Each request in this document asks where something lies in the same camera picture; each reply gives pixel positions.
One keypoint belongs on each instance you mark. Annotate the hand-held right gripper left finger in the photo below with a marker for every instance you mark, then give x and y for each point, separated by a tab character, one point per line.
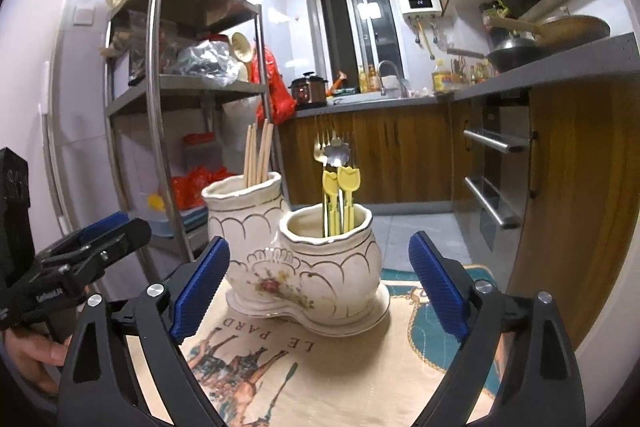
200	292

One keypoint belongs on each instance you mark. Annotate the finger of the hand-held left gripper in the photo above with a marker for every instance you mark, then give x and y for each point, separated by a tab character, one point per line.
120	242
102	227

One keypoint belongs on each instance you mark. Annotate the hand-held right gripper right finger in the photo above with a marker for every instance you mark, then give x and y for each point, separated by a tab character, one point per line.
440	287

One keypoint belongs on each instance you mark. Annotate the white floral ceramic utensil holder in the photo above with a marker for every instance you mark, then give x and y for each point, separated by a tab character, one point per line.
320	267

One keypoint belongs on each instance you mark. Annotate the wooden chopstick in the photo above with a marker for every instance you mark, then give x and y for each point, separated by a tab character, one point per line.
248	157
268	147
254	157
262	157

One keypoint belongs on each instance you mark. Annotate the yellow green tulip-shaped plastic utensil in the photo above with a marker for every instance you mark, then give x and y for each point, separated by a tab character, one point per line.
330	182
346	177

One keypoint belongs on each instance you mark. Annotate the flower-shaped metal spoon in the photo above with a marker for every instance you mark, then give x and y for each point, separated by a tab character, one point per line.
341	153

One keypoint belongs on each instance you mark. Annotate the gold metal fork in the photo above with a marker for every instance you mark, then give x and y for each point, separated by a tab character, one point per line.
318	149

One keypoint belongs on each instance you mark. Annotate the person's left hand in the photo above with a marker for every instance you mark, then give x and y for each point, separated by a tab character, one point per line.
35	357

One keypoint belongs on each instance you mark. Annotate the yellow plastic object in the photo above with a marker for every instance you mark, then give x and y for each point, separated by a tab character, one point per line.
156	202

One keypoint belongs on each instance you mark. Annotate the blue plastic tray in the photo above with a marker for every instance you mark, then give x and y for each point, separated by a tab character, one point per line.
170	222

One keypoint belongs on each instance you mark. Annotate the horse print quilted tablecloth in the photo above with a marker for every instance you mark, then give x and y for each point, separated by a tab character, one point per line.
240	357

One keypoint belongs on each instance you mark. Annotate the red plastic bag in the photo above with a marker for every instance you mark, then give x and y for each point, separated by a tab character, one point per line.
192	184
272	92

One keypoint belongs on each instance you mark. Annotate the red lidded plastic container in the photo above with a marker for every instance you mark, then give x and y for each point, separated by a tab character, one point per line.
200	152

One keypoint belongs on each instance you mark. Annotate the white refrigerator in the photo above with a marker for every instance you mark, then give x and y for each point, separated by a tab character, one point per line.
75	107

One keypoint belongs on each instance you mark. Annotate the wooden base cabinet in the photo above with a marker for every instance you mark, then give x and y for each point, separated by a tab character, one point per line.
390	147

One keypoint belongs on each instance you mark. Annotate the metal shelf rack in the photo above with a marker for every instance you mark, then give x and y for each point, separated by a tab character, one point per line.
150	82

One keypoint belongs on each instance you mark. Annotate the wooden oven cabinet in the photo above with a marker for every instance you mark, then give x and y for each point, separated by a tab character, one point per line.
575	182

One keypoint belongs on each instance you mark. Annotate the clear crumpled plastic bag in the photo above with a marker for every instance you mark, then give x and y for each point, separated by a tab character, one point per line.
205	62

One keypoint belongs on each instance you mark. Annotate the yellow cooking oil bottle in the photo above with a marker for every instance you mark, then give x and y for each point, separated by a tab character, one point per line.
441	79

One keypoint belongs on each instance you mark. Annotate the steel faucet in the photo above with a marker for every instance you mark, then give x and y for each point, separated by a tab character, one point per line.
387	72

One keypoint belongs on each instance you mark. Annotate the wooden ladle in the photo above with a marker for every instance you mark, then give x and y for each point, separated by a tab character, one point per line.
241	49

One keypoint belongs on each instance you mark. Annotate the dark rice cooker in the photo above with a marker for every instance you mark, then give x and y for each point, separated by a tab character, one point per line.
309	89

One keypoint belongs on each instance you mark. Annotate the black wok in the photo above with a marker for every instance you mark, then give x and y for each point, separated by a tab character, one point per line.
515	57

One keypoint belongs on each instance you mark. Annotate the grey kitchen countertop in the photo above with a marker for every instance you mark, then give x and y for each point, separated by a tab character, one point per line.
550	67

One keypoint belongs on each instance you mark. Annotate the kitchen window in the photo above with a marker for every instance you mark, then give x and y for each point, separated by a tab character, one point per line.
357	22

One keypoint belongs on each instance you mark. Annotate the brown frying pan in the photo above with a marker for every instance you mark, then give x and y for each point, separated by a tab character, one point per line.
570	29

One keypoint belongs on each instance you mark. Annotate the white wall switch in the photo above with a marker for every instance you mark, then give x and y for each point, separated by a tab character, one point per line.
84	16

